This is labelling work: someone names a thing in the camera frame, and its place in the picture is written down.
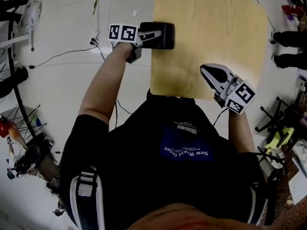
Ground person's right forearm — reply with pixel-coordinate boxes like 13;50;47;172
227;109;256;154

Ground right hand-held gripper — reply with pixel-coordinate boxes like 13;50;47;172
200;63;256;115

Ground black wire stand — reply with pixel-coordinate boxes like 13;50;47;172
1;104;47;139

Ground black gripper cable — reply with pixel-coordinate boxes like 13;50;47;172
212;108;229;127

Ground yellow-green jacket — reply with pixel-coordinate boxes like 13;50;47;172
265;127;295;153

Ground person's black shirt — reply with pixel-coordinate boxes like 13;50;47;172
59;89;267;230

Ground person's left forearm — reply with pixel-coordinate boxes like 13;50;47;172
78;42;134;131

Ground navy white backpack strap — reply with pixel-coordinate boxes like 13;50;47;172
69;171;106;230
247;183;268;225

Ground black floor cable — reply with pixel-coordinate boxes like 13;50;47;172
28;41;106;69

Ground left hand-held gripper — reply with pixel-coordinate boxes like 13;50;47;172
107;23;163;64

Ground wooden pedestal table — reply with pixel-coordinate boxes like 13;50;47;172
150;0;268;102

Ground white black headset device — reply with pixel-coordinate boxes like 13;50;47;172
13;144;42;175

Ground person's chin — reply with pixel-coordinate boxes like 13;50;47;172
127;202;307;230

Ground black metal frame bar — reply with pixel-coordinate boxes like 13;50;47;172
7;18;37;139

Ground red shoes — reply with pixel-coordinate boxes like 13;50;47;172
282;5;304;16

